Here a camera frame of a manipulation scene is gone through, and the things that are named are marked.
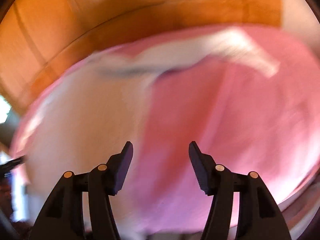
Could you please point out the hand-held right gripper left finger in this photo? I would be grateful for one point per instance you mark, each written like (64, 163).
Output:
(123, 170)

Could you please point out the pink blanket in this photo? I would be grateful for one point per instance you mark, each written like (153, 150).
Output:
(250, 130)

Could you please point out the white knitted sweater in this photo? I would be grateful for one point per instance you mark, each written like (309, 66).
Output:
(87, 120)

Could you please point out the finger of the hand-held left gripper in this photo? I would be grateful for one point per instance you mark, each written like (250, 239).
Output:
(12, 162)

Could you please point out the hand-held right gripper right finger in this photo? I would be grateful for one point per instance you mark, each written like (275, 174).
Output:
(198, 170)

